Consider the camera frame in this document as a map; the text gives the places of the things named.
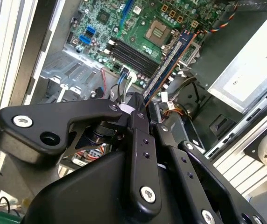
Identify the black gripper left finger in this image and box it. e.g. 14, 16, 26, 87
0, 92, 162, 217

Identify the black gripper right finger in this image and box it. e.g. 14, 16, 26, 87
147, 102, 265, 224

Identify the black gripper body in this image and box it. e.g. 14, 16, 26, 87
22, 150, 195, 224

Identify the RAM memory stick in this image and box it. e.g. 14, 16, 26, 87
145, 30, 197, 107

